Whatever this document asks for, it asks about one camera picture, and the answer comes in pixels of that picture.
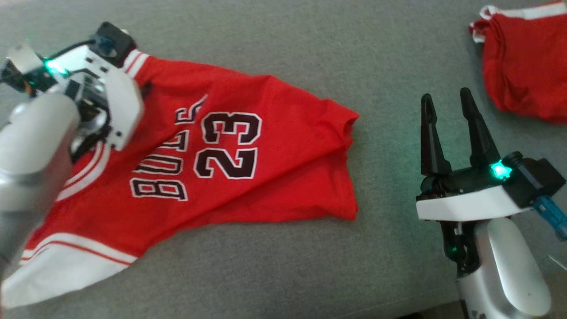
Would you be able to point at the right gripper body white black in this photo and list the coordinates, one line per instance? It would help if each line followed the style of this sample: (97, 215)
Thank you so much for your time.
(465, 195)

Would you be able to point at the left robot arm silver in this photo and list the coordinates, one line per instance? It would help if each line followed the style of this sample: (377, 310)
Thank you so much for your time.
(31, 146)

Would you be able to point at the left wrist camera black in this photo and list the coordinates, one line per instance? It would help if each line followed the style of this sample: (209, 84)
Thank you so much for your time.
(115, 42)

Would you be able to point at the red Bulls 23 jersey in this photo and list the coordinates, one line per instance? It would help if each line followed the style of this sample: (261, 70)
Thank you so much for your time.
(248, 177)

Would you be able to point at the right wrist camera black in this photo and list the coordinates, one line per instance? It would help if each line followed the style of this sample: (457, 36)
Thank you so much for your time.
(536, 179)

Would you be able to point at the red shorts with white stripe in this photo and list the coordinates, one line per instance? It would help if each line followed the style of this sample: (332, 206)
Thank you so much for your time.
(527, 66)

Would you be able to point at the grey fabric sofa seat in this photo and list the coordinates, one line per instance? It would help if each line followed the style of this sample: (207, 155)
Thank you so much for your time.
(381, 66)

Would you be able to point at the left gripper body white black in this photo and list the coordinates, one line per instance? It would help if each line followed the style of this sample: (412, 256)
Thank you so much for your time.
(119, 102)

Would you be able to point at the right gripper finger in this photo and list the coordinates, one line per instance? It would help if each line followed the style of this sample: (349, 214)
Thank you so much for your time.
(480, 137)
(432, 141)

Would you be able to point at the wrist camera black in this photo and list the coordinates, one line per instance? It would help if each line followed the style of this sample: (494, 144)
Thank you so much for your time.
(536, 179)
(115, 42)

